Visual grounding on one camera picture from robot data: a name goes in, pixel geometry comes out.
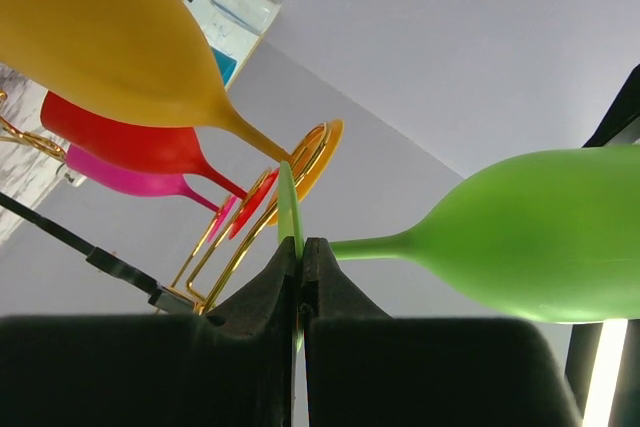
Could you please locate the small whiteboard gold frame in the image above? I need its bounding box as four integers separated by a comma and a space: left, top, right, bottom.
182, 0, 264, 89

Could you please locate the yellow wine glass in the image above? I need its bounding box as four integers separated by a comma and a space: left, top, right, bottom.
0, 0, 346, 227

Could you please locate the red wine glass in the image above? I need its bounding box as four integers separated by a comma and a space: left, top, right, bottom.
40, 91, 278, 238

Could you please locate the green wine glass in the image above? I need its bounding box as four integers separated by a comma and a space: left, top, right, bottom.
275, 144, 640, 353

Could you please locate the pink wine glass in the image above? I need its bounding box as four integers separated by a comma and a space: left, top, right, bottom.
65, 145, 237, 242

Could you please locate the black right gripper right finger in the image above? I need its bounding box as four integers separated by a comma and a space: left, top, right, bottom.
302, 238, 581, 426

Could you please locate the blue wine glass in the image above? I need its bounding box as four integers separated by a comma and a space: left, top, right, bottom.
211, 47, 237, 87

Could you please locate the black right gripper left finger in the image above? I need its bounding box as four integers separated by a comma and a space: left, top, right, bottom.
1, 238, 296, 426

